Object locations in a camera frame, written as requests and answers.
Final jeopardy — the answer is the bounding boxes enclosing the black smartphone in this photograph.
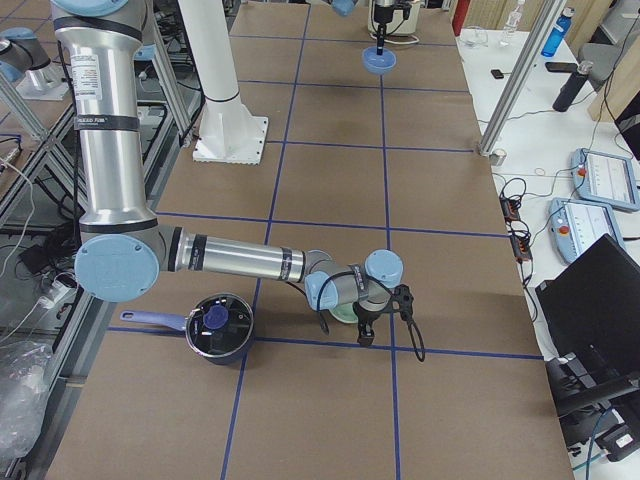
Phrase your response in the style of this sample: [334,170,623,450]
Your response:
[545,62,578,73]

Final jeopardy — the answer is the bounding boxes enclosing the aluminium frame post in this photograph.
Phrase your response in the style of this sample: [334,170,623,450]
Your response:
[477,0,566,166]

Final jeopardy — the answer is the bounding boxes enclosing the near blue teach pendant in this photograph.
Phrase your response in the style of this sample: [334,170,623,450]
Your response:
[549,197,625,264]

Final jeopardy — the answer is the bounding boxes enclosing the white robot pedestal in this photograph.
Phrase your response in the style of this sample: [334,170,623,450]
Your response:
[179,0,269,165]

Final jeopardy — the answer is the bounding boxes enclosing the crumpled clear plastic bag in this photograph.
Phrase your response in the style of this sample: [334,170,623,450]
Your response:
[1,340,53,462]

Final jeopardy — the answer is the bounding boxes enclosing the far blue teach pendant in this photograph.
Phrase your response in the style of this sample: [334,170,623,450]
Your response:
[570,148,639,212]

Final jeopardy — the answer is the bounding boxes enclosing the black thermos bottle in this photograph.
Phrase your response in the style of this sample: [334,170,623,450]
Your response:
[552,60,594,112]

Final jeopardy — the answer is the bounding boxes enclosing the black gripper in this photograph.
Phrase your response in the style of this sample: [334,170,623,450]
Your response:
[373,3,395,55]
[354,308,382,346]

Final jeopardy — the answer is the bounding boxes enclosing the green bowl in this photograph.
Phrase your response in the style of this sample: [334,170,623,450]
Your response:
[329,304,358,324]

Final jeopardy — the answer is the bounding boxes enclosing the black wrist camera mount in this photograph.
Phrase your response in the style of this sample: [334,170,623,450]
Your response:
[390,284,426,363]

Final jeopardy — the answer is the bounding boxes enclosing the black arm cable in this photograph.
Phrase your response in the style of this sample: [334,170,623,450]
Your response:
[313,269,427,362]

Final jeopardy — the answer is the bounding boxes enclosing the white toaster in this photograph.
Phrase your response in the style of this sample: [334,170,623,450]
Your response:
[367,0,422,38]

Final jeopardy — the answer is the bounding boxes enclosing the dark blue saucepan with lid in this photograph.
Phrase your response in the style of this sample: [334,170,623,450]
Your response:
[120,293,255,365]

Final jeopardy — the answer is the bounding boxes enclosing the black laptop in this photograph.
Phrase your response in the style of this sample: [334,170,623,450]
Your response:
[534,233,640,381]

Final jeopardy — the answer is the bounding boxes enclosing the orange black usb hub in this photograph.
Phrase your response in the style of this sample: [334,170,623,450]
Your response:
[500,196,533,264]

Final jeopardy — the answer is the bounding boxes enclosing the blue bowl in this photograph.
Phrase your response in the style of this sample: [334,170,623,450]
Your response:
[361,46,397,76]

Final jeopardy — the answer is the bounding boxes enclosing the clear plastic bottle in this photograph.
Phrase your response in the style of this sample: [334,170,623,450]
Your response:
[499,0,526,47]

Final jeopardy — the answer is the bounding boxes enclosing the blue water bottle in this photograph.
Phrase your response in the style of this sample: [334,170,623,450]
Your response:
[541,7,575,58]

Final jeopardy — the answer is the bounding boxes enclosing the blue teach pendant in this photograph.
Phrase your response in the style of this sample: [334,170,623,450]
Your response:
[570,148,639,212]
[549,197,625,264]

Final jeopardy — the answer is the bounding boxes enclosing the red fire extinguisher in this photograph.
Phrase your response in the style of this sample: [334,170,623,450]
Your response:
[452,0,471,37]

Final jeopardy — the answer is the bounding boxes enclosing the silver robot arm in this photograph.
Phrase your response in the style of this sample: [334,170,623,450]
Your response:
[328,0,400,57]
[51,1,410,346]

